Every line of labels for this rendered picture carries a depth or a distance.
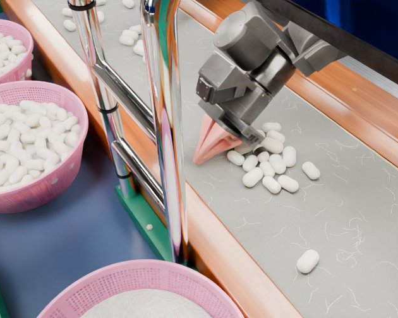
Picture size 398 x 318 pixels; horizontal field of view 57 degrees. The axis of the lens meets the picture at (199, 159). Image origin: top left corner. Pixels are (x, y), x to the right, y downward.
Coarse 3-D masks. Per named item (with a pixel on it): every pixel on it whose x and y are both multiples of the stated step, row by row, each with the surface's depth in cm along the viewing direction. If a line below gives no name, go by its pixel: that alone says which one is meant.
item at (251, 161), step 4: (248, 156) 59; (252, 156) 58; (248, 160) 58; (252, 160) 58; (256, 160) 58; (244, 164) 58; (248, 164) 57; (252, 164) 58; (244, 168) 58; (248, 168) 57
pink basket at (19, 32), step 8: (0, 24) 84; (8, 24) 83; (16, 24) 82; (0, 32) 85; (8, 32) 84; (16, 32) 83; (24, 32) 81; (24, 40) 83; (32, 40) 78; (32, 48) 77; (16, 64) 72; (24, 64) 75; (8, 72) 71; (16, 72) 73; (24, 72) 76; (0, 80) 70; (8, 80) 73; (16, 80) 75; (8, 104) 77
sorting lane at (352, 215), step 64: (64, 0) 96; (128, 64) 77; (192, 64) 77; (192, 128) 65; (256, 128) 65; (320, 128) 65; (256, 192) 56; (320, 192) 56; (384, 192) 56; (256, 256) 49; (320, 256) 49; (384, 256) 49
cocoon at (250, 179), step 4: (252, 168) 57; (256, 168) 56; (248, 172) 56; (252, 172) 56; (256, 172) 56; (260, 172) 56; (244, 176) 56; (248, 176) 55; (252, 176) 55; (256, 176) 56; (260, 176) 56; (244, 180) 56; (248, 180) 55; (252, 180) 55; (256, 180) 56; (244, 184) 56; (248, 184) 55; (252, 184) 55
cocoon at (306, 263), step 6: (306, 252) 48; (312, 252) 47; (300, 258) 47; (306, 258) 47; (312, 258) 47; (318, 258) 47; (300, 264) 47; (306, 264) 46; (312, 264) 47; (300, 270) 47; (306, 270) 46
